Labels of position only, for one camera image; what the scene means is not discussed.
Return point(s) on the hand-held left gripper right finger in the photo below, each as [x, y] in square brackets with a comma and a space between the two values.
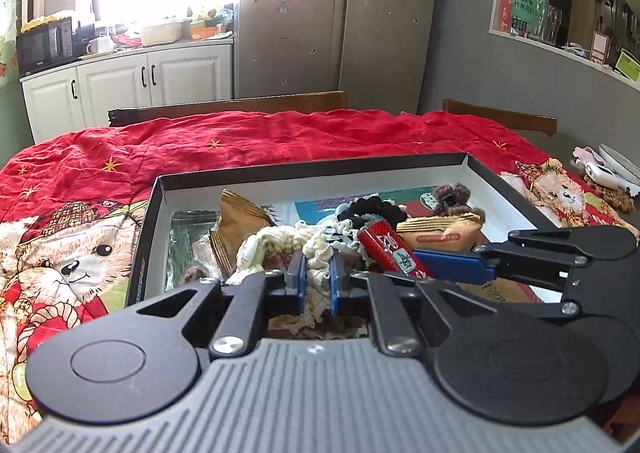
[336, 283]

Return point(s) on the cream knitted scrunchie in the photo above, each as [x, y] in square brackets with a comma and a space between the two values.
[280, 238]

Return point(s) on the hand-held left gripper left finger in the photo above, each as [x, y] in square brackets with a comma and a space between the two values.
[298, 278]

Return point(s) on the grey refrigerator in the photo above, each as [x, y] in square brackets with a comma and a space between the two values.
[350, 33]

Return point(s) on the black lace-edged scrunchie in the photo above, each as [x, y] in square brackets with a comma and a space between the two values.
[365, 208]

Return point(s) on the brown fuzzy hair clip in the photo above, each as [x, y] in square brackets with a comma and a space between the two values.
[457, 195]

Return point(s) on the brown wooden chair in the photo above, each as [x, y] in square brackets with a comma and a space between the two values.
[500, 113]

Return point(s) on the red snack stick packet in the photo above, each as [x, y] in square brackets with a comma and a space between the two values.
[385, 245]

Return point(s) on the dark wooden chair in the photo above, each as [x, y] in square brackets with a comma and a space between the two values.
[225, 105]

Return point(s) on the orange snack packet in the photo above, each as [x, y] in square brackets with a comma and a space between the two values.
[440, 228]

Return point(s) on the clear glass cups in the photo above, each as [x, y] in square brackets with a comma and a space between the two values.
[550, 25]

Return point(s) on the tan snack packet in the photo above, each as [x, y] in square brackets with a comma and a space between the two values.
[240, 228]

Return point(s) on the red printed blanket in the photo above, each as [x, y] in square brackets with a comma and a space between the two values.
[250, 138]

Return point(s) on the black cardboard box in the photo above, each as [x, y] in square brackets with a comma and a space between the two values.
[160, 233]

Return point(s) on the black microwave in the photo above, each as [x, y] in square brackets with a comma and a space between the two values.
[45, 48]

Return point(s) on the white wall shelf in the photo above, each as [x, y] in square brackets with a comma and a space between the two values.
[550, 58]

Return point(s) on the brown crochet scrunchie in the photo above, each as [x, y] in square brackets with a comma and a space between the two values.
[194, 274]

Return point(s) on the white plastic basin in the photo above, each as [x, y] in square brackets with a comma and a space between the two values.
[160, 33]

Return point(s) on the green paper bag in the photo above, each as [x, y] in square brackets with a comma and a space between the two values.
[525, 8]

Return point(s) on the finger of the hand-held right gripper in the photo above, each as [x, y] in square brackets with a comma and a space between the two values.
[540, 247]
[450, 265]

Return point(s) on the white mug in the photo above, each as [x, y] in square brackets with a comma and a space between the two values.
[96, 46]

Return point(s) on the white kitchen cabinet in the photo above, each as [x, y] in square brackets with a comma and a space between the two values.
[115, 83]

